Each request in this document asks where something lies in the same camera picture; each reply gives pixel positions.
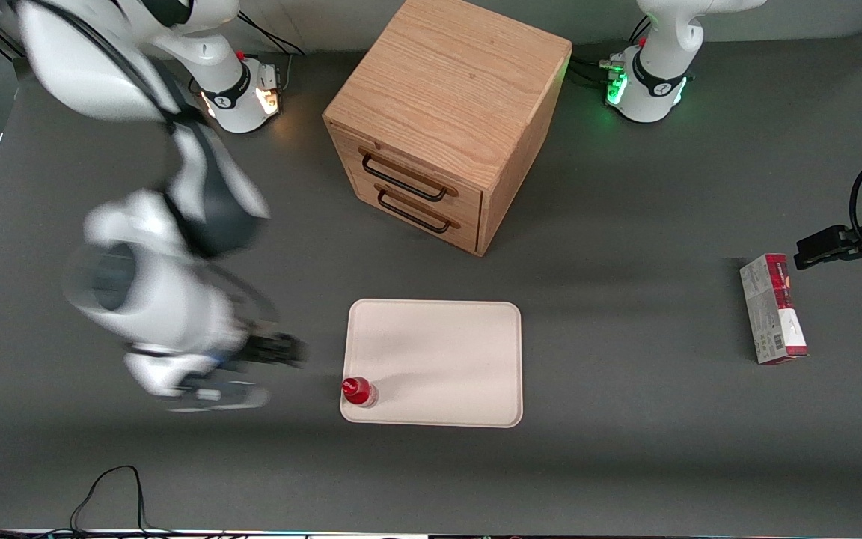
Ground black metal drawer handle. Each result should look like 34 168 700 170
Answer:
376 187 453 234
360 150 450 203

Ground black right arm base cables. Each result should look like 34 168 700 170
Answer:
235 10 308 83

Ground grey and red carton box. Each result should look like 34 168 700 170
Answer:
739 253 810 366

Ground red coke bottle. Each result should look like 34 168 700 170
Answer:
340 376 379 409

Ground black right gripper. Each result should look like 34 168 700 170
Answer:
177 332 308 412

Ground wooden drawer cabinet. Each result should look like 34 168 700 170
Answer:
323 0 573 258

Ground wooden drawer front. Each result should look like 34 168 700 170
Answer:
328 121 485 224
355 171 483 254

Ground black left arm base cables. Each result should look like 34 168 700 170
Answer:
570 16 650 89

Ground black cable on table edge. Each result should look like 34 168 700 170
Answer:
0 465 200 539

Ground black arm base cables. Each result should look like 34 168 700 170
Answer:
570 16 650 89
235 10 308 83

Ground cream plastic tray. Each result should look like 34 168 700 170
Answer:
340 299 524 429

